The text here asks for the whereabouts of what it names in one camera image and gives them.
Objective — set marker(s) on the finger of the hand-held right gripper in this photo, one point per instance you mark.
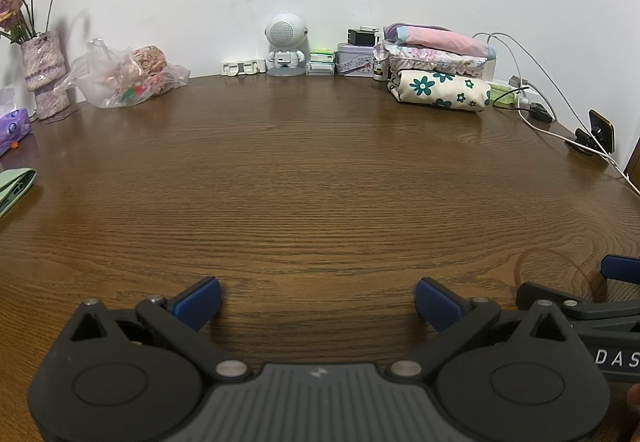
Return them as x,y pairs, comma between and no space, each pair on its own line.
622,268
531,292

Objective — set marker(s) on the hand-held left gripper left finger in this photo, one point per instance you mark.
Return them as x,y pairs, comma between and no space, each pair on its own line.
199,303

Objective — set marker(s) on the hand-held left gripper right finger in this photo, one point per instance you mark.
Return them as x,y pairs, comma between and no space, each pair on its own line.
437,304

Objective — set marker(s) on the cream teal-flower garment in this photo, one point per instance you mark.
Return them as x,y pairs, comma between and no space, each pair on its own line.
435,91

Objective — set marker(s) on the purple floral garment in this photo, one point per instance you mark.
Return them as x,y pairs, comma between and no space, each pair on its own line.
430,61

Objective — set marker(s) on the person's right hand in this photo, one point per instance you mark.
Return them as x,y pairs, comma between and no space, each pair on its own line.
635,398

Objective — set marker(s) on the brown wooden cabinet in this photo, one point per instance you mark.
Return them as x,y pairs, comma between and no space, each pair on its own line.
634,175

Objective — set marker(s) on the black power adapter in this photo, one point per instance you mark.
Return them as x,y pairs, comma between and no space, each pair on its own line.
540,113

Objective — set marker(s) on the white power strip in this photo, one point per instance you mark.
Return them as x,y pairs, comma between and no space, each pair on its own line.
526,97

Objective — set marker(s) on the green packet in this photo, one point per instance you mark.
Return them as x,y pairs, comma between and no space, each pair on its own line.
500,92

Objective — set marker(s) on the white plastic clip holder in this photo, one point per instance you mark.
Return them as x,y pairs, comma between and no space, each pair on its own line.
231,68

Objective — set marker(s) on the plastic bag of snacks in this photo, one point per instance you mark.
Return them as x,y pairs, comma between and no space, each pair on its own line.
125,77

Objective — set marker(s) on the small bottle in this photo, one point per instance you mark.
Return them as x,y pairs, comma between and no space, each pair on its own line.
380,71

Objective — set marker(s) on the purple packet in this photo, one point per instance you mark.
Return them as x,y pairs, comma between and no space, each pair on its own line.
12,125

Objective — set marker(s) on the patterned tin box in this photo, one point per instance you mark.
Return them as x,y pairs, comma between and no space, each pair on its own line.
352,58

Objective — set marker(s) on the pink folded garment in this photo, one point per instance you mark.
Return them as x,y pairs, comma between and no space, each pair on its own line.
440,40

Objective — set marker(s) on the black charger box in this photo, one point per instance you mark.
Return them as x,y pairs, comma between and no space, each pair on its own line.
361,37

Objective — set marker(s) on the white robot speaker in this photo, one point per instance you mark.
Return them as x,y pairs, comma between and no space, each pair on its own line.
285,30

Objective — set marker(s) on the black phone mount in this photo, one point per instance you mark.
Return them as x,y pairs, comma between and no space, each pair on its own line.
600,130

